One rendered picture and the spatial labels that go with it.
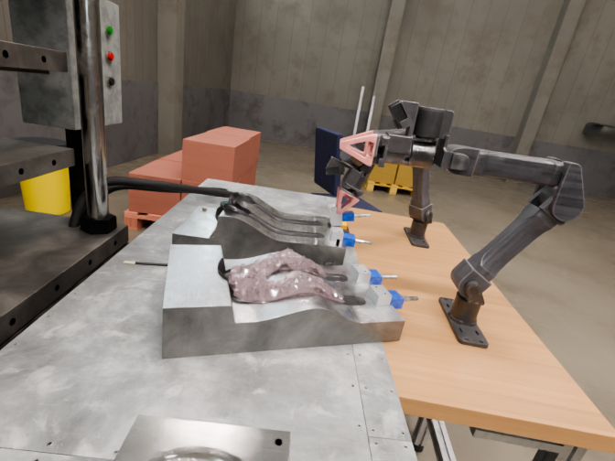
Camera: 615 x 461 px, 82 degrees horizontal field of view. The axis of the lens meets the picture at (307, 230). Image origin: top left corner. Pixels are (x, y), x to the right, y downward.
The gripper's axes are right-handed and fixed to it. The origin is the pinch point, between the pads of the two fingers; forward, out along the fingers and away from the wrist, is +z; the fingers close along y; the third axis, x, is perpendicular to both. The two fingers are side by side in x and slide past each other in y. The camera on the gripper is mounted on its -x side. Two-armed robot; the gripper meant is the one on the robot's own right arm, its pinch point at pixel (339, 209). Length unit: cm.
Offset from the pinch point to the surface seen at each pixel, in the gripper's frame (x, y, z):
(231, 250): -24.1, 17.1, 23.1
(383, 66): 56, -794, -253
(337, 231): 0.8, 12.7, 4.4
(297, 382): -1, 60, 24
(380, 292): 11.6, 38.8, 7.5
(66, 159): -76, 15, 22
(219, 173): -69, -174, 42
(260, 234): -19.1, 17.8, 14.8
